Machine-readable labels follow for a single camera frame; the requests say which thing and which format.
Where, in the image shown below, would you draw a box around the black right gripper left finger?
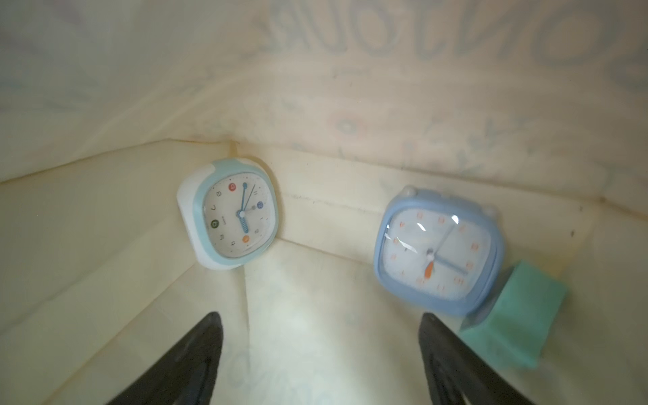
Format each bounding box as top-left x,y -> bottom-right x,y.
110,312 -> 224,405

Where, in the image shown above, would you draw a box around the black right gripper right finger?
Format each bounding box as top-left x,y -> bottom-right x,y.
418,312 -> 533,405

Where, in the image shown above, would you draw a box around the mint green alarm clock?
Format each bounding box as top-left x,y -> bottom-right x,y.
458,261 -> 568,371

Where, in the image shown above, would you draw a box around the periwinkle blue alarm clock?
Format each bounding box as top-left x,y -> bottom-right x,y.
373,186 -> 506,317

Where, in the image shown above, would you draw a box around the white teal square alarm clock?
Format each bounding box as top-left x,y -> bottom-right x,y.
177,158 -> 279,271

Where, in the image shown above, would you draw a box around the cream printed canvas bag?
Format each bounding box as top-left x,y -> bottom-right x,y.
1,1 -> 647,404

